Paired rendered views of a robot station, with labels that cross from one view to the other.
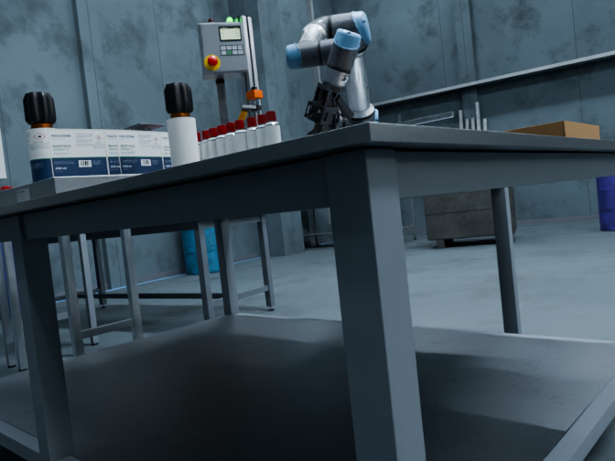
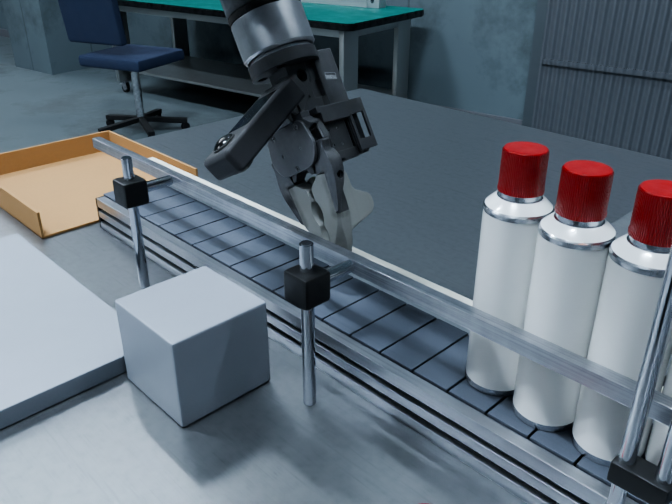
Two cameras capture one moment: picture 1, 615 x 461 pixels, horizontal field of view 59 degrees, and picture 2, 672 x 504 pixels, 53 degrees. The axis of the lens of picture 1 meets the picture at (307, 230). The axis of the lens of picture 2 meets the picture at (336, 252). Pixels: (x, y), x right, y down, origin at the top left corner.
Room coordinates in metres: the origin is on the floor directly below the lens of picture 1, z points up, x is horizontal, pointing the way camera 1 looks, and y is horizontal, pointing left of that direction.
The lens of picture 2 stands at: (2.31, -0.03, 1.23)
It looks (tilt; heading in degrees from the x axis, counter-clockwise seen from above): 27 degrees down; 184
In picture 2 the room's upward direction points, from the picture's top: straight up
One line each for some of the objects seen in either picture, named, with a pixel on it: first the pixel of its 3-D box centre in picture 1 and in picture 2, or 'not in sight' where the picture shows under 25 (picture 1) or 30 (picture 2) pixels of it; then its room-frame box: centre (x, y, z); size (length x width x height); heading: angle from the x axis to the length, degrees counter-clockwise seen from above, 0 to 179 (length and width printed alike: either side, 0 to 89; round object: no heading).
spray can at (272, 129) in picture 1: (274, 142); (509, 272); (1.84, 0.08, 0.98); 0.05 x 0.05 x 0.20
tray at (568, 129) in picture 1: (515, 143); (80, 176); (1.30, -0.51, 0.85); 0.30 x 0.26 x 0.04; 48
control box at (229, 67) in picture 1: (222, 51); not in sight; (2.11, 0.25, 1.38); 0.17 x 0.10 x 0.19; 103
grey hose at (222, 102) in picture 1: (222, 107); not in sight; (2.16, 0.28, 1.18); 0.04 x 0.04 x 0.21
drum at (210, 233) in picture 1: (204, 239); not in sight; (7.85, 1.49, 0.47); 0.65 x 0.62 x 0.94; 146
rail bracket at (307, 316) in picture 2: not in sight; (325, 317); (1.81, -0.07, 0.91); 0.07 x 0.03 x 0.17; 138
